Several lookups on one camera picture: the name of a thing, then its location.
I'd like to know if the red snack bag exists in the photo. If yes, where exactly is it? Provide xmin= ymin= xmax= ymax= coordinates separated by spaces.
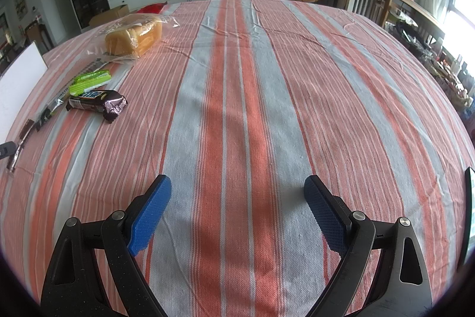
xmin=136 ymin=2 xmax=167 ymax=15

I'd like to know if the black smartphone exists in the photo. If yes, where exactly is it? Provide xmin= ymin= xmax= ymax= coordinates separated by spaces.
xmin=458 ymin=167 xmax=475 ymax=268

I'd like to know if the bagged toast bread loaf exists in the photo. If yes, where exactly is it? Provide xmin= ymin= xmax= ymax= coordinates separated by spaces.
xmin=85 ymin=13 xmax=180 ymax=61

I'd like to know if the dark chocolate cookie pack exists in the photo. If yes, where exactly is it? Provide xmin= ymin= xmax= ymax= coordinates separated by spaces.
xmin=66 ymin=90 xmax=128 ymax=123

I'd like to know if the cardboard box on floor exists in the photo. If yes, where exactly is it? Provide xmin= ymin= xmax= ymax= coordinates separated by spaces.
xmin=89 ymin=5 xmax=130 ymax=27

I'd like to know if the striped red grey tablecloth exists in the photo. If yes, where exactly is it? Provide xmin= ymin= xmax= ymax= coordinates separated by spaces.
xmin=1 ymin=0 xmax=474 ymax=316

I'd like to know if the white cardboard box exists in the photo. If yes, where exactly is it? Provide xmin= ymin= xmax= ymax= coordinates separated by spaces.
xmin=0 ymin=42 xmax=48 ymax=142

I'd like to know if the green snack pack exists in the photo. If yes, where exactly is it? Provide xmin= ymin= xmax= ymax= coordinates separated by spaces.
xmin=69 ymin=70 xmax=112 ymax=97

